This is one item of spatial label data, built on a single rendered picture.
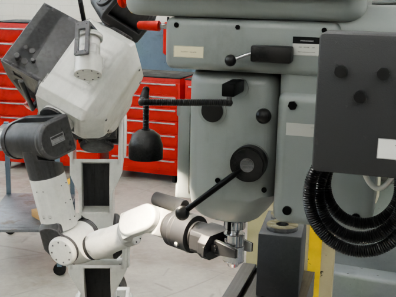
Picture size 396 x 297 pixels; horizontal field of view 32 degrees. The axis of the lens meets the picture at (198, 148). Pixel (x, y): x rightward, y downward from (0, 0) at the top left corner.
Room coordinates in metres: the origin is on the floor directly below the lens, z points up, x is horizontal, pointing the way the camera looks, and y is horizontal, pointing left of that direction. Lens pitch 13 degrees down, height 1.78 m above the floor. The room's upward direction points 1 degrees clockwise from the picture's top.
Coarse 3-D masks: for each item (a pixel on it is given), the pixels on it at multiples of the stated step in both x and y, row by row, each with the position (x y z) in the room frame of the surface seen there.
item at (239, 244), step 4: (224, 240) 1.42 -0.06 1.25; (228, 240) 1.41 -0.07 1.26; (232, 240) 1.41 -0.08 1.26; (236, 240) 1.41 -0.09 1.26; (240, 240) 1.41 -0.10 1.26; (244, 240) 1.42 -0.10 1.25; (228, 244) 1.41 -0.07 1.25; (232, 244) 1.41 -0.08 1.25; (236, 244) 1.41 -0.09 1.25; (240, 244) 1.41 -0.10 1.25; (244, 244) 1.43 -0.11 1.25; (236, 248) 1.41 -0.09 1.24; (240, 248) 1.41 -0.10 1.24; (244, 248) 1.43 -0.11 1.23; (240, 252) 1.41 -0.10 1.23; (244, 252) 1.43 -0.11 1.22; (224, 256) 1.42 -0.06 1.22; (240, 256) 1.41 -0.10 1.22; (224, 260) 1.42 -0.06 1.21; (228, 260) 1.41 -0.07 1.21; (232, 260) 1.41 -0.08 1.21; (236, 260) 1.41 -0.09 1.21; (240, 260) 1.42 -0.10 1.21; (232, 264) 1.41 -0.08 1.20; (236, 264) 1.41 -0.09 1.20
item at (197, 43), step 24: (168, 24) 1.35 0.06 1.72; (192, 24) 1.34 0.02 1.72; (216, 24) 1.32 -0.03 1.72; (240, 24) 1.31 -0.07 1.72; (264, 24) 1.30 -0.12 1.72; (288, 24) 1.29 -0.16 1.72; (312, 24) 1.28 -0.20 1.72; (336, 24) 1.27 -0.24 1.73; (168, 48) 1.35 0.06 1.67; (192, 48) 1.34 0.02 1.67; (216, 48) 1.32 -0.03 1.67; (240, 48) 1.31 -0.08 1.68; (312, 48) 1.27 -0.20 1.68; (264, 72) 1.31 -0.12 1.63; (288, 72) 1.29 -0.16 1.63; (312, 72) 1.28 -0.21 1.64
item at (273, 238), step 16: (272, 224) 1.87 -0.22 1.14; (288, 224) 1.88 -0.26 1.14; (272, 240) 1.82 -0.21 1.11; (288, 240) 1.81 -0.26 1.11; (304, 240) 1.94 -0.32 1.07; (272, 256) 1.82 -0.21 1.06; (288, 256) 1.81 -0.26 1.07; (304, 256) 1.99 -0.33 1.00; (272, 272) 1.82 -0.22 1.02; (288, 272) 1.81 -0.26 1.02; (256, 288) 1.83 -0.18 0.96; (272, 288) 1.82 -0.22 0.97; (288, 288) 1.81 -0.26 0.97
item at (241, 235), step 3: (225, 231) 1.44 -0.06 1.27; (240, 231) 1.44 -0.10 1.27; (225, 234) 1.42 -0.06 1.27; (231, 234) 1.42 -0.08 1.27; (234, 234) 1.42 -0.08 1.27; (237, 234) 1.42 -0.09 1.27; (240, 234) 1.42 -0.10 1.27; (243, 234) 1.42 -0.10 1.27; (225, 237) 1.42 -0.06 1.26; (228, 237) 1.41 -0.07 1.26; (231, 237) 1.41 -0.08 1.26; (234, 237) 1.41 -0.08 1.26; (237, 237) 1.41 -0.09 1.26; (240, 237) 1.41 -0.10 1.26; (243, 237) 1.42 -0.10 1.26
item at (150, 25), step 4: (140, 24) 1.59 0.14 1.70; (144, 24) 1.59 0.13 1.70; (148, 24) 1.58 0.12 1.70; (152, 24) 1.58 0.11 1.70; (156, 24) 1.58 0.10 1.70; (160, 24) 1.58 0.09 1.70; (164, 24) 1.58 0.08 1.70; (140, 28) 1.59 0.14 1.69; (144, 28) 1.59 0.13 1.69; (148, 28) 1.59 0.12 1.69; (152, 28) 1.58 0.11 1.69; (156, 28) 1.58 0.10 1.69; (160, 28) 1.59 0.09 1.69; (164, 28) 1.58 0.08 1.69
